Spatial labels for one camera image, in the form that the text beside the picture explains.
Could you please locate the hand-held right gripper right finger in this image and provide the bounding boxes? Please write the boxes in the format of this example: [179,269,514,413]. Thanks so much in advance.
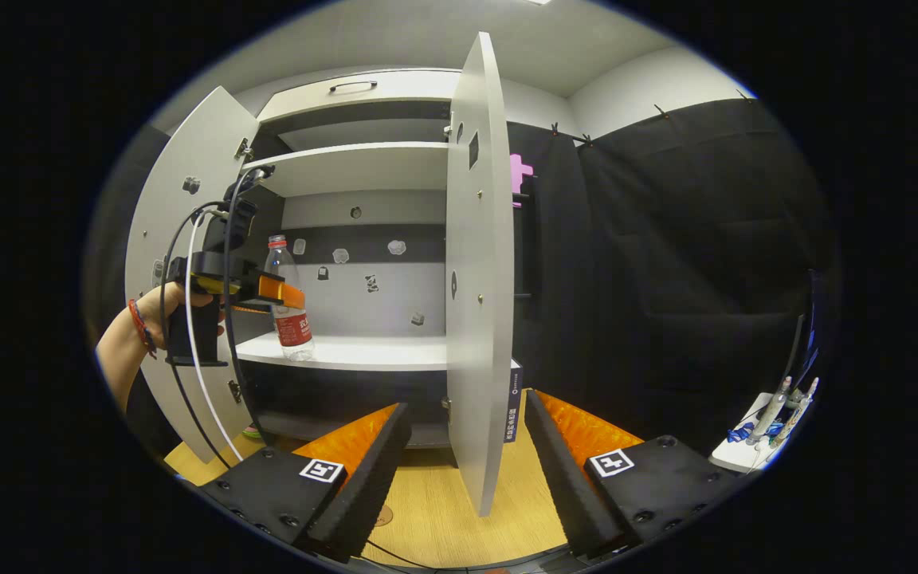
[524,389,747,559]

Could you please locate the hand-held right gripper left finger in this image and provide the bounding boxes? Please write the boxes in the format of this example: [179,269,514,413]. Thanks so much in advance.
[198,403,414,564]

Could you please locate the clear plastic bottle red label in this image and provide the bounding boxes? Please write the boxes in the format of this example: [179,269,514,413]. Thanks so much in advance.
[265,234,316,362]

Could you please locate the white cabinet door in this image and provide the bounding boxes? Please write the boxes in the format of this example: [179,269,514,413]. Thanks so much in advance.
[445,32,517,517]
[124,86,261,465]

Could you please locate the white and blue box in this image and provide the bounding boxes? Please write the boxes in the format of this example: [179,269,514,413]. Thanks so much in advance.
[504,360,524,444]

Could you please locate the white and grey cabinet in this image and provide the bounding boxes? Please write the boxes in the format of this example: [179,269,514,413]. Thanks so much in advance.
[124,32,524,519]

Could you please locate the white low cabinet shelf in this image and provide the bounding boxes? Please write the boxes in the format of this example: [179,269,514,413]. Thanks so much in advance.
[234,332,450,372]

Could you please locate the white high cabinet shelf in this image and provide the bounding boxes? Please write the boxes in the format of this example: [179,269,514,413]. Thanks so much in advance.
[244,142,450,199]

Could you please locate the clear slim bottle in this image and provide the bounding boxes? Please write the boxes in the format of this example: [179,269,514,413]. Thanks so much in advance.
[748,376,792,444]
[778,378,820,447]

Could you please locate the white cabinet drawer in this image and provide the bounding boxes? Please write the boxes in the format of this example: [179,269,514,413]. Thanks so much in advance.
[256,69,464,124]

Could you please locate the red braided bracelet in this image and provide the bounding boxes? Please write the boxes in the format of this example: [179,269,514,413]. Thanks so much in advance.
[127,298,159,360]

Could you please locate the white cable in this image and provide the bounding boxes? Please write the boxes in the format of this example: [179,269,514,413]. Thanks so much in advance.
[185,209,245,463]

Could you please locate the thin black cable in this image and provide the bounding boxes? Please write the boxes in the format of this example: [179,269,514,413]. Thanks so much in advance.
[363,539,464,572]

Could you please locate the black metal frame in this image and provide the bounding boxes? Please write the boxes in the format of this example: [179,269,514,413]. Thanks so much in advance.
[512,171,536,301]

